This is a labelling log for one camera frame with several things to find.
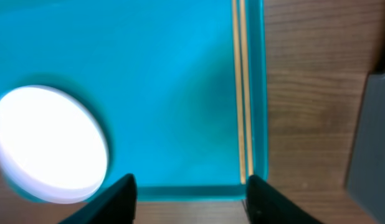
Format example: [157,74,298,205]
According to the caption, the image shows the large white plate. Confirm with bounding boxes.
[0,85,108,203]

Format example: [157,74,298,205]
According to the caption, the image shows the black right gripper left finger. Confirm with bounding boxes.
[60,174,137,224]

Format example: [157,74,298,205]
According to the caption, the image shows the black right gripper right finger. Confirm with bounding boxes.
[245,175,321,224]

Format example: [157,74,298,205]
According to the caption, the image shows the teal plastic tray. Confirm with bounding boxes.
[0,0,269,202]

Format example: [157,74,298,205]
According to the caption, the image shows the grey dishwasher rack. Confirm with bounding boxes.
[347,73,385,223]

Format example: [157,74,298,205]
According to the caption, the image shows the wooden chopstick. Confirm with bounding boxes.
[231,0,246,184]
[239,0,254,177]

